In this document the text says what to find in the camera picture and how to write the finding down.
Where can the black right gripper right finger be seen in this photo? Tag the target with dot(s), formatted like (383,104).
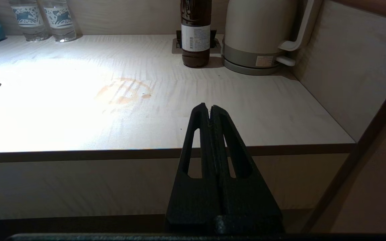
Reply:
(246,201)

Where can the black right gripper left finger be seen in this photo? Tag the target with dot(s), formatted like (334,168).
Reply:
(193,201)

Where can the grey kettle base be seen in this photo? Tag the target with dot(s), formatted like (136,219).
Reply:
(246,69)

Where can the dark liquid bottle white label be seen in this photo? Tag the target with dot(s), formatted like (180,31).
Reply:
(196,36)

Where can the beige electric kettle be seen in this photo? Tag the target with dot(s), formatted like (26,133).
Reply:
(256,23)

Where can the clear water bottle blue label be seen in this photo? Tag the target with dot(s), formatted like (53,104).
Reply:
(29,19)
(59,19)

